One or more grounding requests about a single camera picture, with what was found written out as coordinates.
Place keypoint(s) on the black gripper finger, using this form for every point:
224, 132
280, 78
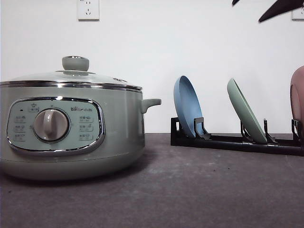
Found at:
234, 2
281, 6

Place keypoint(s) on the green plate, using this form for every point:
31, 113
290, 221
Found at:
247, 109

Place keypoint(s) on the glass steamer lid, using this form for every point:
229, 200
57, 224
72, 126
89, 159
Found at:
75, 73

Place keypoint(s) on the pink plate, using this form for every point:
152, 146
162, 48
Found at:
297, 98

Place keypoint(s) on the blue plate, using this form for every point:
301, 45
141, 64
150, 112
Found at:
188, 105

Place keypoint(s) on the green electric steamer pot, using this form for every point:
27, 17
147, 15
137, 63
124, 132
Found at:
71, 130

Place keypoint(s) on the black dish rack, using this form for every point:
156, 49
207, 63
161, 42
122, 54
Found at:
201, 138

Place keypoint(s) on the white wall socket right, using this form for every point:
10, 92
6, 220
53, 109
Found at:
298, 15

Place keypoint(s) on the white wall socket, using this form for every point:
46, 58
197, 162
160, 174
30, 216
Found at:
298, 15
88, 11

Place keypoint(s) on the white wall socket left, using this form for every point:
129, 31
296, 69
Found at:
88, 11

